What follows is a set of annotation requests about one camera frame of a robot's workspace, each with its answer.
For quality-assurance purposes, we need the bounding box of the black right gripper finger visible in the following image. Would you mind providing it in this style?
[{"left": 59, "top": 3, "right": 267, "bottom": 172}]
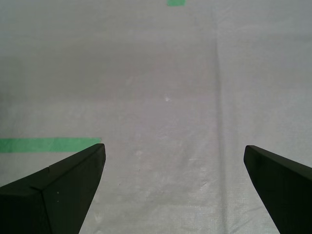
[
  {"left": 244, "top": 145, "right": 312, "bottom": 234},
  {"left": 0, "top": 143, "right": 106, "bottom": 234}
]

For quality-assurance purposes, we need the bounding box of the long green tape strip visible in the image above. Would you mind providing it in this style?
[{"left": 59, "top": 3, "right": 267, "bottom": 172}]
[{"left": 0, "top": 137, "right": 101, "bottom": 154}]

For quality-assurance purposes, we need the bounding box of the clear plastic table cover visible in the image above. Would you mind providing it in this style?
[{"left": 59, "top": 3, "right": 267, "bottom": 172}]
[{"left": 0, "top": 0, "right": 312, "bottom": 234}]

